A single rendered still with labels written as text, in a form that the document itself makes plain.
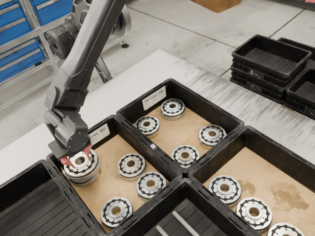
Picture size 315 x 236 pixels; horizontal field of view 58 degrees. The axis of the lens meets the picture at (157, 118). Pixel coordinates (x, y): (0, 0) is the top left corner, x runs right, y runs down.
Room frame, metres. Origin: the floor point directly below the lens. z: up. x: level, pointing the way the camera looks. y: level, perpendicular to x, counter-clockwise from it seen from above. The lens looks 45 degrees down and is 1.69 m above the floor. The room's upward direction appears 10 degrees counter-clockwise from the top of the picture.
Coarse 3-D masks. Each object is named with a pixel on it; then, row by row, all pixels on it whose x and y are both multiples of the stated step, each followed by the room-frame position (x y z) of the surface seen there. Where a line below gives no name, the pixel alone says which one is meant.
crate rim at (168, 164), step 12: (108, 120) 0.79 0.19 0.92; (120, 120) 0.77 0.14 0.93; (132, 132) 0.70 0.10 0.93; (144, 144) 0.63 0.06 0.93; (48, 156) 0.65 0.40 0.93; (60, 180) 0.54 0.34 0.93; (72, 192) 0.50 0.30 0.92; (144, 204) 0.41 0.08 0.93; (132, 216) 0.38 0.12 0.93; (96, 228) 0.36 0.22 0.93; (120, 228) 0.35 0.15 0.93
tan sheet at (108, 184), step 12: (108, 144) 0.75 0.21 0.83; (120, 144) 0.74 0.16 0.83; (108, 156) 0.69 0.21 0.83; (120, 156) 0.68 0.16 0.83; (108, 168) 0.63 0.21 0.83; (96, 180) 0.59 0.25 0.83; (108, 180) 0.58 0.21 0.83; (120, 180) 0.57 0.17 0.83; (84, 192) 0.55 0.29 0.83; (96, 192) 0.54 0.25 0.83; (108, 192) 0.53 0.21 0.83; (120, 192) 0.52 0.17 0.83; (132, 192) 0.52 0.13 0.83; (96, 204) 0.50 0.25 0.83; (132, 204) 0.47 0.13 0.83; (96, 216) 0.45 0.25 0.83
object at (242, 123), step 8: (168, 80) 0.96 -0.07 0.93; (152, 88) 0.92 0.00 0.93; (184, 88) 0.89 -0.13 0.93; (144, 96) 0.89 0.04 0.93; (200, 96) 0.83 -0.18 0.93; (128, 104) 0.85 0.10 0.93; (120, 112) 0.82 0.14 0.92; (224, 112) 0.72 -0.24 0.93; (240, 120) 0.67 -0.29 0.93; (136, 128) 0.72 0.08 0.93; (240, 128) 0.63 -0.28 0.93; (144, 136) 0.67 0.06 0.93; (216, 144) 0.58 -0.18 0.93; (160, 152) 0.59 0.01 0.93; (208, 152) 0.56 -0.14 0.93; (168, 160) 0.55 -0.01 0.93; (200, 160) 0.53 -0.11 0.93; (192, 168) 0.51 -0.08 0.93; (184, 176) 0.49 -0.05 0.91
